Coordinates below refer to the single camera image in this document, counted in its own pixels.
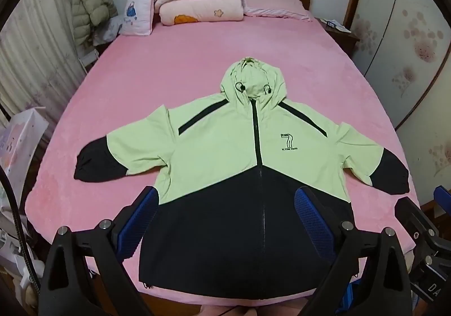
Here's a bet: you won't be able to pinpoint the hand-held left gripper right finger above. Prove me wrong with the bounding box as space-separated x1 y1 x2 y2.
294 186 413 316

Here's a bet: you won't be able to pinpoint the white rack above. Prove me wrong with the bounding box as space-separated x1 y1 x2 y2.
78 50 100 74

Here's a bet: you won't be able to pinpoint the black cable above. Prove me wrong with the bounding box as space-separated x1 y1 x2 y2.
0 161 41 302

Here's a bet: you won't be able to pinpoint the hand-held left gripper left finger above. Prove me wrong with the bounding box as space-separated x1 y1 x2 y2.
38 186 160 316

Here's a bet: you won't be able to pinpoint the pink pillow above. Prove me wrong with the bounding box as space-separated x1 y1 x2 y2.
242 0 313 22

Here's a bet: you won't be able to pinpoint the folded pink blanket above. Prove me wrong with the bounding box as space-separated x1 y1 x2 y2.
155 0 244 25

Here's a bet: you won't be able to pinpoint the papers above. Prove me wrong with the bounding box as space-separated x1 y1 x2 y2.
326 19 352 34

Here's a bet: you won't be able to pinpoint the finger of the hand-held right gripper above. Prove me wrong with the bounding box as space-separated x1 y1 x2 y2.
433 185 451 209
394 197 443 242

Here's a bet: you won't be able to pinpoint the white floral curtain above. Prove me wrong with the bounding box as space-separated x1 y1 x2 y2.
0 0 89 147

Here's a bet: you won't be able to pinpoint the white floral wardrobe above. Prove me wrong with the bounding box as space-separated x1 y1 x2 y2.
343 0 451 193

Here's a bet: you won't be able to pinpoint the beige puffer jacket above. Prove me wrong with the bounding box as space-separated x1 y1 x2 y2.
64 0 118 46

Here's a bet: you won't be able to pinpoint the white printed cushion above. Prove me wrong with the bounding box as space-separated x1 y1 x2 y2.
119 0 156 36

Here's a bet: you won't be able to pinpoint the white cloth bundle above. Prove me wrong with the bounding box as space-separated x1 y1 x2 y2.
92 17 124 44

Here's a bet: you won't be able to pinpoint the white printed gift bag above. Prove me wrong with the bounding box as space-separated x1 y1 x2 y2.
0 107 50 211

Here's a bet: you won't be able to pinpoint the green and black hooded jacket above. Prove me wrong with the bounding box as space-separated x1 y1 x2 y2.
74 58 410 300

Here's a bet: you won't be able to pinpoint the bed with pink sheet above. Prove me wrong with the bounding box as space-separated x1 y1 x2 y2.
25 18 421 302

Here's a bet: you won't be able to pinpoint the blue plastic stool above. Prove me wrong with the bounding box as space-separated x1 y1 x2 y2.
340 275 363 316

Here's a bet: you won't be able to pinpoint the wooden nightstand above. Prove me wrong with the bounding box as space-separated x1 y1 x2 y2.
319 17 360 59

